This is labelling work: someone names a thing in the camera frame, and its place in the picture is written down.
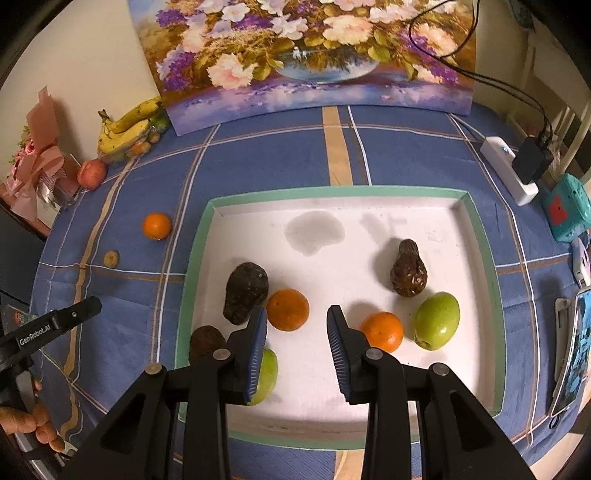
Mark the green apple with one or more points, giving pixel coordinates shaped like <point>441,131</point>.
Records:
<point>436,321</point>

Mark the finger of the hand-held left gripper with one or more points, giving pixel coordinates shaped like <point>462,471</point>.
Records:
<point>81,310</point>

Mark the red apple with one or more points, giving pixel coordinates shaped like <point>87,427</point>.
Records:
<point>91,174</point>

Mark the light green fruit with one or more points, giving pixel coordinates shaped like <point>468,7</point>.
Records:
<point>269,374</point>

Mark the dark avocado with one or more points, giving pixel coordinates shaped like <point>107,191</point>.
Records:
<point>205,341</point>
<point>244,293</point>

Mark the white tray with green rim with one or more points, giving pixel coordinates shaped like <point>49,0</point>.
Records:
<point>258,240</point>

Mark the white chair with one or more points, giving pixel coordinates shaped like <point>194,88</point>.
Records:
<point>565,124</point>

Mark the brown pear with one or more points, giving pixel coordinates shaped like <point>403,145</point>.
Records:
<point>408,274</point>

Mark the white power strip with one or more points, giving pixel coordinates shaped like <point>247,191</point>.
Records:
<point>501,159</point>

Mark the white phone stand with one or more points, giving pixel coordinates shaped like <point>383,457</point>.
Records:
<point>562,332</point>

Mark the pink wrapped bouquet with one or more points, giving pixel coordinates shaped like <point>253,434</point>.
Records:
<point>41,157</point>

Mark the small yellow fruit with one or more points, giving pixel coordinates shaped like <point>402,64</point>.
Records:
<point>111,258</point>

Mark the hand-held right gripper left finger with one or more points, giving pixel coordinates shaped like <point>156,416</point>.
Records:
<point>256,355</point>

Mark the flower painting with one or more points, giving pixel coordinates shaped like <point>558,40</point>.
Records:
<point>277,46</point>

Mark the white and pink gadget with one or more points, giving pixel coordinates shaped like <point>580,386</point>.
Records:
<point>582,261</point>

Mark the teal box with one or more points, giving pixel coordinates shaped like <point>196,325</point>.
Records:
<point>565,212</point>

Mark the smartphone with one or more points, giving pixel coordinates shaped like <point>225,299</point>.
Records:
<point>581,350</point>

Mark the black charger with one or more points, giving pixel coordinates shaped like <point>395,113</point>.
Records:
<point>531,159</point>

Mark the orange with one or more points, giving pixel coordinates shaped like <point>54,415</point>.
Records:
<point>287,309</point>
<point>382,331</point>
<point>157,226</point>

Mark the person's left hand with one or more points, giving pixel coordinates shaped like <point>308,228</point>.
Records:
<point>23,420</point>

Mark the bunch of yellow bananas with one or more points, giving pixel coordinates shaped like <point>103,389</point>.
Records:
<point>124,129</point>

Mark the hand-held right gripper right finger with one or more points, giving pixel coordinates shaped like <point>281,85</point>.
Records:
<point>337,355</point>

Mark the glass fruit bowl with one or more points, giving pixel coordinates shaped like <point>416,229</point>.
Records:
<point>141,147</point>

